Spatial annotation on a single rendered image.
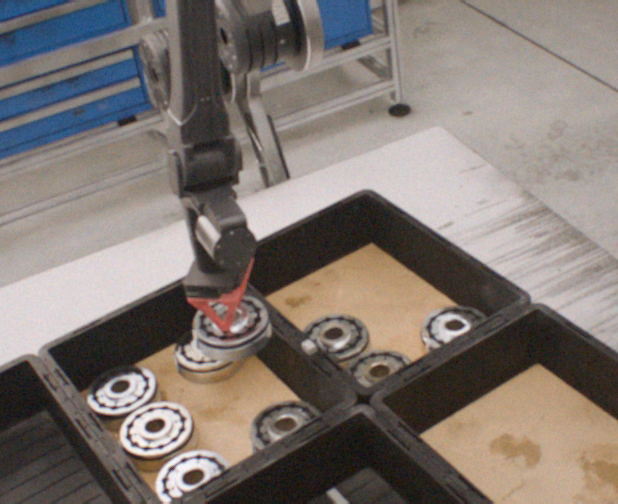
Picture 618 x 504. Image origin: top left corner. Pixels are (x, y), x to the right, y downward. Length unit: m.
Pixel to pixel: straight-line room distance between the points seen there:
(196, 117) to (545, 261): 0.90
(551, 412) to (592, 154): 2.16
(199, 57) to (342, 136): 2.57
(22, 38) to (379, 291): 1.83
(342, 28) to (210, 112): 2.41
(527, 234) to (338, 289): 0.46
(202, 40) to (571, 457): 0.70
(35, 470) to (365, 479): 0.46
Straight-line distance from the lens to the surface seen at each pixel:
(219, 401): 1.58
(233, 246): 1.28
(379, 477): 1.44
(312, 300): 1.72
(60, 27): 3.31
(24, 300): 2.12
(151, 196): 3.66
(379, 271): 1.76
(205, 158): 1.30
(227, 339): 1.44
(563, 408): 1.52
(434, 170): 2.24
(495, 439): 1.48
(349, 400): 1.40
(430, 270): 1.71
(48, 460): 1.58
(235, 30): 1.82
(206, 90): 1.26
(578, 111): 3.84
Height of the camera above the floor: 1.90
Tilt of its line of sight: 36 degrees down
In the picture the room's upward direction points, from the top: 9 degrees counter-clockwise
